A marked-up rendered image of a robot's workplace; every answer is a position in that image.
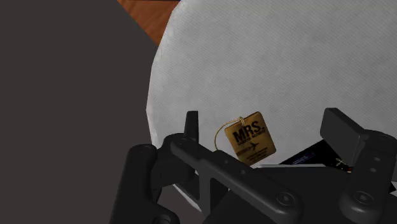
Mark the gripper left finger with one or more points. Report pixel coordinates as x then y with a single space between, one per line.
235 176

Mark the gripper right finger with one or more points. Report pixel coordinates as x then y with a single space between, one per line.
370 161

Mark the gold luggage tag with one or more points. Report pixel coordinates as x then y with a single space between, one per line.
249 139

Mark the black printed flat box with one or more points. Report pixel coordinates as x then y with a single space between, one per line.
322 155

